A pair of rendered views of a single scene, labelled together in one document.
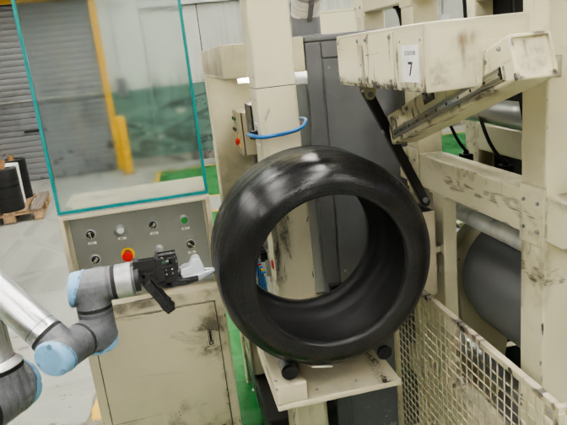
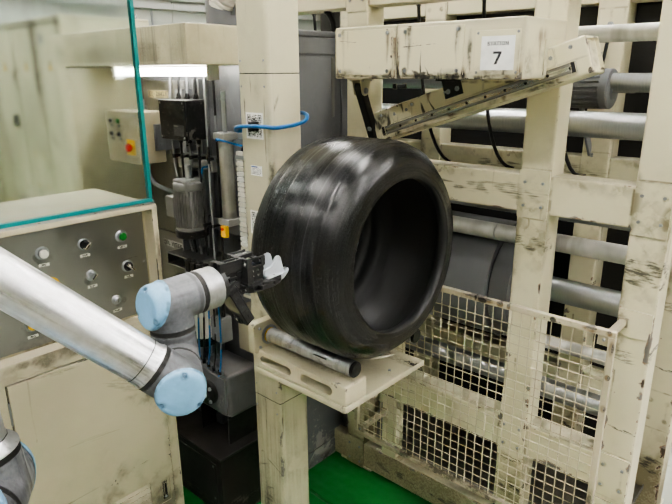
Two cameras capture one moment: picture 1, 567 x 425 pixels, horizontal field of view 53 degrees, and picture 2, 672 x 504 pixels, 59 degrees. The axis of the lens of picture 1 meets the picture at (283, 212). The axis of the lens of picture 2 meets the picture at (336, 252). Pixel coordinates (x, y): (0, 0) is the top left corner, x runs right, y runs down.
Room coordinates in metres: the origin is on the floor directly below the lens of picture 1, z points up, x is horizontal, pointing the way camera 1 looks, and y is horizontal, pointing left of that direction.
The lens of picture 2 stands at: (0.32, 0.93, 1.66)
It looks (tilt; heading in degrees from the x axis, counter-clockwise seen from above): 17 degrees down; 323
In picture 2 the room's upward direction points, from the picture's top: straight up
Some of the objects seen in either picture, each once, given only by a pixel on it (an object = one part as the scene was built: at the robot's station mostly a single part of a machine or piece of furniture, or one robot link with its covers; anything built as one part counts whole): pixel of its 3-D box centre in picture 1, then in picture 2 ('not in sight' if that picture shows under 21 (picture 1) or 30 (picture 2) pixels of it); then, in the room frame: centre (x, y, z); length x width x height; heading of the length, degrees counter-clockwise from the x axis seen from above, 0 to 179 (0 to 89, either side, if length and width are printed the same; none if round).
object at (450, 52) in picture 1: (416, 55); (442, 52); (1.54, -0.39, 1.71); 0.61 x 0.25 x 0.15; 11
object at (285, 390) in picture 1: (278, 362); (308, 370); (1.59, 0.06, 0.84); 0.36 x 0.09 x 0.06; 11
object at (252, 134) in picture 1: (277, 129); (271, 122); (1.86, -0.01, 1.52); 0.19 x 0.19 x 0.06; 11
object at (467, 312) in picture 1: (490, 316); not in sight; (2.16, -0.81, 0.61); 0.33 x 0.06 x 0.86; 101
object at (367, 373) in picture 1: (323, 363); (341, 365); (1.61, -0.07, 0.80); 0.37 x 0.36 x 0.02; 101
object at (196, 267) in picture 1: (197, 268); (277, 267); (1.44, 0.24, 1.22); 0.09 x 0.03 x 0.06; 101
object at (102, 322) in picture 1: (95, 328); (176, 355); (1.39, 0.52, 1.11); 0.12 x 0.09 x 0.12; 160
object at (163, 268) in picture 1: (157, 271); (237, 275); (1.44, 0.35, 1.23); 0.12 x 0.08 x 0.09; 100
